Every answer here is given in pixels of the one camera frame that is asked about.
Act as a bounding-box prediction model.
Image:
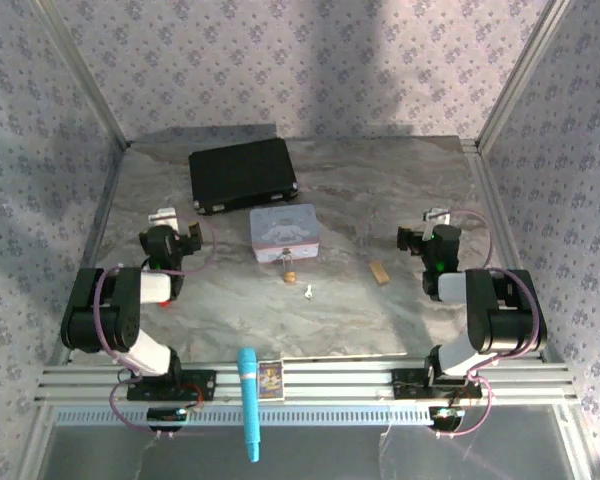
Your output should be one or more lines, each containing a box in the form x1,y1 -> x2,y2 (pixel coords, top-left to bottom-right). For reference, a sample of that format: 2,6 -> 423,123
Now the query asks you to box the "brass padlock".
281,252 -> 298,287

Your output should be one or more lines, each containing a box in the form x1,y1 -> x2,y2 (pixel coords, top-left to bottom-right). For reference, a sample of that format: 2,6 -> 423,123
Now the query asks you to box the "black rectangular case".
188,137 -> 301,217

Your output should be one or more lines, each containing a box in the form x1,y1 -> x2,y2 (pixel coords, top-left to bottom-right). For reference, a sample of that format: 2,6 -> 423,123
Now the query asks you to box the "pastel cartoon tin box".
248,203 -> 322,265

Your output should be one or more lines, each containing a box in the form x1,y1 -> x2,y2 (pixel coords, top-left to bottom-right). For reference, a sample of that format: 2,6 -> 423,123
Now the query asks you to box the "blue marker pen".
236,348 -> 262,465

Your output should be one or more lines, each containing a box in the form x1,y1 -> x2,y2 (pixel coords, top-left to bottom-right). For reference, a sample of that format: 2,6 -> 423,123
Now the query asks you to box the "small printed card box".
257,360 -> 285,401

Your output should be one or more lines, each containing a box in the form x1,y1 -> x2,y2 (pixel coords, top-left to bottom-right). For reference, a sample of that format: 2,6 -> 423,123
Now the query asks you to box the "right black controller board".
428,406 -> 464,432

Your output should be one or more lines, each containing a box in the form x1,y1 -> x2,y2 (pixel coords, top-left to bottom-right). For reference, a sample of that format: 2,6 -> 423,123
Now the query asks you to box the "black controller board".
146,406 -> 189,432
428,406 -> 464,432

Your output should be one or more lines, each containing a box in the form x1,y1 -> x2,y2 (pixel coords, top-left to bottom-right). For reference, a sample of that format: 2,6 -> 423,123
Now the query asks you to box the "left black controller board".
146,406 -> 189,432

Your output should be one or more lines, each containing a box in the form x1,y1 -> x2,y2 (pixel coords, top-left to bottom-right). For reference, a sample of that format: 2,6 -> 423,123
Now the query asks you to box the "purple right wrist cable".
449,209 -> 496,269

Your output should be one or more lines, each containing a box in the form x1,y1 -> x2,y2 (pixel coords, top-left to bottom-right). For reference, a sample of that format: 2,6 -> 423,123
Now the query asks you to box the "aluminium left side rail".
49,142 -> 132,364

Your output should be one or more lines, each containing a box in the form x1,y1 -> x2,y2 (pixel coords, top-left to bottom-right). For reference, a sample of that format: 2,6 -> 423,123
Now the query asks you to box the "aluminium right side rail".
458,138 -> 549,364

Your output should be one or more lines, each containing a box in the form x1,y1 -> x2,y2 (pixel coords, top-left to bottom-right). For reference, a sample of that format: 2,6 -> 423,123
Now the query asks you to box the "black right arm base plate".
390,368 -> 482,401

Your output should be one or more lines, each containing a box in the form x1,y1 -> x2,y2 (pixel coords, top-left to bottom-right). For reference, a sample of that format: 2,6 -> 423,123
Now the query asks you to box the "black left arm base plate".
126,368 -> 217,403

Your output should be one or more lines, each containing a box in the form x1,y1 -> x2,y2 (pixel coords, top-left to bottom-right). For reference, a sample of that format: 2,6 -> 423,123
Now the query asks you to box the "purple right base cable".
427,362 -> 492,441

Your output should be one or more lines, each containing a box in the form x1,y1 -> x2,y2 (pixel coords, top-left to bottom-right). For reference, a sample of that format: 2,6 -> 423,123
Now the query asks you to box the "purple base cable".
108,349 -> 194,442
427,362 -> 492,441

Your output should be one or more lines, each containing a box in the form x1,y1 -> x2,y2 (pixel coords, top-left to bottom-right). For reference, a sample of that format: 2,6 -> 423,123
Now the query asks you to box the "aluminium front frame rail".
34,357 -> 579,407

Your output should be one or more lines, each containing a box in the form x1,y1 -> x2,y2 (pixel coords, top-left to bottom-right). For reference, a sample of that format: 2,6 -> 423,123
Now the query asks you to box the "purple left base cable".
108,349 -> 194,442

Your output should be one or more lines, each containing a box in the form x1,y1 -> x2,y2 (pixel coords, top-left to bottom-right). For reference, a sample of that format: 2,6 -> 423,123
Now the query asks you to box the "aluminium left frame post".
29,0 -> 133,150

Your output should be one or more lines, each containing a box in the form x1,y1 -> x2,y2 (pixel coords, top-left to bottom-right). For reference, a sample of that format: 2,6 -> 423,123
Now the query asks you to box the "aluminium frame post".
29,0 -> 133,150
476,0 -> 572,154

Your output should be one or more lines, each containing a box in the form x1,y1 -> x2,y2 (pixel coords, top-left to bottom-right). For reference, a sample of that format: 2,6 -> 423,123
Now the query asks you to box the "slotted grey cable duct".
54,406 -> 481,427

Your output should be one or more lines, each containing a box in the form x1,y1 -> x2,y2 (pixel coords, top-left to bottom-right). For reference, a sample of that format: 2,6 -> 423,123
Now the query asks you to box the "aluminium right frame post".
476,0 -> 572,154

